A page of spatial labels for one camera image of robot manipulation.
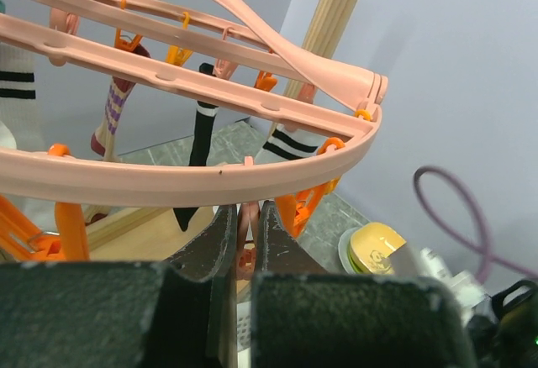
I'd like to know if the wooden hanger rack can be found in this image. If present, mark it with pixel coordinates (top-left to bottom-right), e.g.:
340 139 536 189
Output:
83 0 375 368

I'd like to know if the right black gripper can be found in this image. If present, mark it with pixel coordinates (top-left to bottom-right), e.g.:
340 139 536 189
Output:
467 279 537 368

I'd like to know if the pink round clip hanger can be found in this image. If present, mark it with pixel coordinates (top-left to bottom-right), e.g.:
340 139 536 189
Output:
0 0 390 283

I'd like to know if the yellow bowl on plate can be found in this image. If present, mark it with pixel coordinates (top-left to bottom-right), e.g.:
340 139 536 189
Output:
338 222 407 275

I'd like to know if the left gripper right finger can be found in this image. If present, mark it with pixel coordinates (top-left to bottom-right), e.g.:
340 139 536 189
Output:
251 201 477 367

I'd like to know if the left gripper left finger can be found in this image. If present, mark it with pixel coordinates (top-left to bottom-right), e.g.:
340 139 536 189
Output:
1 205 238 367

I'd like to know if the white plastic basket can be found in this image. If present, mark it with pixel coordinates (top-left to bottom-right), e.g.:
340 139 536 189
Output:
236 302 251 368

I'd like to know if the beige purple striped sock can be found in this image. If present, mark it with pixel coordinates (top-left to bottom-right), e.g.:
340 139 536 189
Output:
87 42 152 163

